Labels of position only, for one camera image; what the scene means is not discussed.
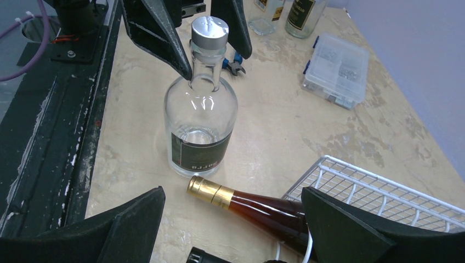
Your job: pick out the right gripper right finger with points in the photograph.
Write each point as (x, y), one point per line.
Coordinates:
(344, 233)

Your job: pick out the clear plastic compartment box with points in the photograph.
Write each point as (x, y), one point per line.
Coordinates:
(337, 71)

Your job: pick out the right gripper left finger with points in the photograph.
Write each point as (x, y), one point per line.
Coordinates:
(126, 233)

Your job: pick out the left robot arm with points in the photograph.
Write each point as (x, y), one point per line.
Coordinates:
(78, 18)

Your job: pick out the white wire wine rack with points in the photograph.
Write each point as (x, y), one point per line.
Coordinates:
(378, 195)

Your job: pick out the round clear bottle silver cap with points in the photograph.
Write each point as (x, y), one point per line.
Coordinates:
(200, 113)

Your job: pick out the square bottle gold black cap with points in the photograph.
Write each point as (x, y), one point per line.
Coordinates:
(264, 16)

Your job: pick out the dark bottle black cap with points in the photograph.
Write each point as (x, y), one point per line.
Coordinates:
(197, 255)

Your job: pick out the blue handled pliers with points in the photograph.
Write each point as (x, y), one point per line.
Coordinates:
(234, 66)

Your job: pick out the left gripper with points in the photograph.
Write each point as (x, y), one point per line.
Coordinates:
(192, 7)

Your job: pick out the tall clear glass bottle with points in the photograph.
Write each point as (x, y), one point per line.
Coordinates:
(303, 17)

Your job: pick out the amber bottle gold foil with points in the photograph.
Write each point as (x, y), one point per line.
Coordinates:
(280, 218)

